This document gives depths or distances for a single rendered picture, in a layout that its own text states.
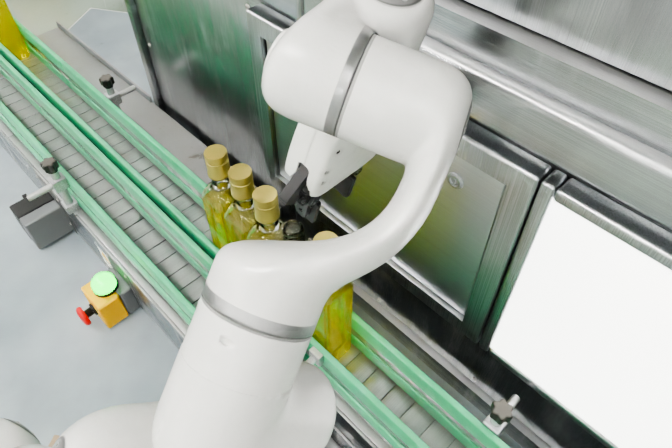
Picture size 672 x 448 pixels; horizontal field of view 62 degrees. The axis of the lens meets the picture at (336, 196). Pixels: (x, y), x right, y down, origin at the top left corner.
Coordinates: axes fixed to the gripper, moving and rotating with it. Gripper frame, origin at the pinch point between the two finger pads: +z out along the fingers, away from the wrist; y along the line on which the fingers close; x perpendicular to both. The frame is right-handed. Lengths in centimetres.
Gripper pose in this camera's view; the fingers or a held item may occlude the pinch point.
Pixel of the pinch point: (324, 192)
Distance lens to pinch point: 64.4
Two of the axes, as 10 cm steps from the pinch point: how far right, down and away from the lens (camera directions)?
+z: -1.8, 5.2, 8.3
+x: 6.8, 6.8, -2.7
